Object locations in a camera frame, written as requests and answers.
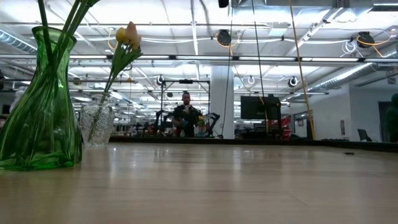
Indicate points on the black monitor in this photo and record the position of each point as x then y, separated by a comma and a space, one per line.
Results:
259, 107

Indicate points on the black office chair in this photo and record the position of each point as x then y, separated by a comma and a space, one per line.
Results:
363, 134

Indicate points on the silver ventilation duct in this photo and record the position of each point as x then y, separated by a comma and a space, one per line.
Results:
15, 40
342, 76

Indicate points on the person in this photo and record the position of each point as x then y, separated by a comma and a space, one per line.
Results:
186, 116

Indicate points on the black workstation frame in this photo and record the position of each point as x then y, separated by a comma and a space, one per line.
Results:
186, 81

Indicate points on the small black mounted device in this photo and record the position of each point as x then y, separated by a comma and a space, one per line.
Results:
223, 3

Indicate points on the grey door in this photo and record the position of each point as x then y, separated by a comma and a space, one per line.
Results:
383, 121

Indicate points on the green glass vase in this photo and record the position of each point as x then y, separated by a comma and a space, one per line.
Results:
40, 124

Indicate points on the black artificial tulip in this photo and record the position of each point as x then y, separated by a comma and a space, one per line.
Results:
44, 25
79, 12

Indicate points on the red tool cabinet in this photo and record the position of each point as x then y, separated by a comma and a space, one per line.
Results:
286, 124

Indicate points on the yellow artificial tulip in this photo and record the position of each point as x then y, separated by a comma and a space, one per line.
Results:
120, 35

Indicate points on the peach artificial tulip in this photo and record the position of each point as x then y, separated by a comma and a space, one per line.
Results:
132, 31
136, 43

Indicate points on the clear glass vase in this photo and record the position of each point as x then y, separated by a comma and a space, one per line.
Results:
96, 127

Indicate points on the long strip light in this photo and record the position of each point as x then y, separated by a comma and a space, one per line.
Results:
88, 57
329, 59
381, 59
267, 58
203, 57

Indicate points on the black background robot arm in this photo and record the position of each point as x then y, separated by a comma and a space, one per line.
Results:
161, 123
214, 119

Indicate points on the white square pillar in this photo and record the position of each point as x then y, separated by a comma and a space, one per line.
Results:
222, 93

